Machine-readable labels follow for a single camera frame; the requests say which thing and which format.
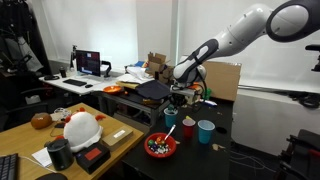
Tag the colourful small toys in bowl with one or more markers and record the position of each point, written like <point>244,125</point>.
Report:
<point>158,145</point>

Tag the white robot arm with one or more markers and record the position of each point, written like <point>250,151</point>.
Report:
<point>291,21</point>

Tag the white plush chicken toy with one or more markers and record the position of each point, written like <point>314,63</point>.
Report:
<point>82,130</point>

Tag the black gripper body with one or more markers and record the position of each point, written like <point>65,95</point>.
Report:
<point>184,96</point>

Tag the black keyboard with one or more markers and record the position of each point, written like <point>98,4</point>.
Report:
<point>74,82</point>

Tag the black monitor on desk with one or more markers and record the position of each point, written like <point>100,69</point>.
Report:
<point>88,62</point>

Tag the white plastic spoon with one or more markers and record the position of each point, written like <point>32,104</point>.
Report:
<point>169,133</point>

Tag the blue plastic cup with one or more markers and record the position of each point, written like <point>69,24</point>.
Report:
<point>170,117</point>
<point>205,130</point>

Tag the black office chair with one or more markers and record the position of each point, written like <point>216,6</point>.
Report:
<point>14,109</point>

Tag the brown toy football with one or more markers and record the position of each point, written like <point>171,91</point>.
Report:
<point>41,120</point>

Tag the red bowl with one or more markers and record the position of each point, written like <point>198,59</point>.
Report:
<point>170,141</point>

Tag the large cardboard box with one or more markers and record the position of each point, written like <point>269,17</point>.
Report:
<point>223,79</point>

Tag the tan cardboard box small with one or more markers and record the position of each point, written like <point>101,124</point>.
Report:
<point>117,137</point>

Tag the orange bowl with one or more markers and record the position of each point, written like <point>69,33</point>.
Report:
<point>112,89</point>

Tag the red plastic cup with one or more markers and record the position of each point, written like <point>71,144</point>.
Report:
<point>188,126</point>

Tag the wooden desk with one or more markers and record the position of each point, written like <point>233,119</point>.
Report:
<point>77,152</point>

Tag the open cardboard box rear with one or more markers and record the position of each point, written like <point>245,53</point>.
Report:
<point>158,67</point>

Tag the black cylindrical speaker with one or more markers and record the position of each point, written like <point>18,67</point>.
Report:
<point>60,154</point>

